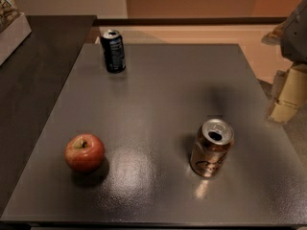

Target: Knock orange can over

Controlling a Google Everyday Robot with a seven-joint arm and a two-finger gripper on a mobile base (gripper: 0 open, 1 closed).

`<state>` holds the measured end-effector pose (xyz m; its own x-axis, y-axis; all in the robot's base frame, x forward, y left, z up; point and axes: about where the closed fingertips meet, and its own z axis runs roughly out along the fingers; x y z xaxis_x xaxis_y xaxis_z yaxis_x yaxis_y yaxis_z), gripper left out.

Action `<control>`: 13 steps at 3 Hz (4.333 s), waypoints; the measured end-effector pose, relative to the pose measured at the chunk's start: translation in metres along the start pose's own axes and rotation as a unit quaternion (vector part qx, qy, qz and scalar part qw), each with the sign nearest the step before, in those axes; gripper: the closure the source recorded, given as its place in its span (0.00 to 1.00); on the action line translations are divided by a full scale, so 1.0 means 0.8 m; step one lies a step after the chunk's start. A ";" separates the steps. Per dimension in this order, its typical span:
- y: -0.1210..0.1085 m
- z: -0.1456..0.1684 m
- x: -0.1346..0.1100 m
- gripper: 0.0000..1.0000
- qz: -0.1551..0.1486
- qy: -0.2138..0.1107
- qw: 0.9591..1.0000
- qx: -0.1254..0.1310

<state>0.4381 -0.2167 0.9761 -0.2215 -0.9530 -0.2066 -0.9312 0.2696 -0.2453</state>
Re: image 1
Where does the dark blue soda can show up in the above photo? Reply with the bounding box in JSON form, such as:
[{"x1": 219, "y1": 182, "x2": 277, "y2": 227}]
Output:
[{"x1": 101, "y1": 30, "x2": 126, "y2": 73}]

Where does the orange soda can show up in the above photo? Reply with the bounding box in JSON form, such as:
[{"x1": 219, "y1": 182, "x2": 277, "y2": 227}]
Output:
[{"x1": 190, "y1": 119, "x2": 234, "y2": 178}]

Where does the white box with snacks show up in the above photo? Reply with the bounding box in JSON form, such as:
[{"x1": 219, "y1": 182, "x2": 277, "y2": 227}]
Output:
[{"x1": 0, "y1": 0, "x2": 32, "y2": 65}]

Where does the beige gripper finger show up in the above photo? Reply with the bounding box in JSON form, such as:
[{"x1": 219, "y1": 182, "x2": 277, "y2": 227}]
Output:
[
  {"x1": 261, "y1": 22, "x2": 285, "y2": 45},
  {"x1": 268, "y1": 63, "x2": 307, "y2": 124}
]

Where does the red apple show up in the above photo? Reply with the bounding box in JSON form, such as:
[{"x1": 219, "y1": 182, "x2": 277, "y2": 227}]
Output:
[{"x1": 64, "y1": 133, "x2": 105, "y2": 173}]

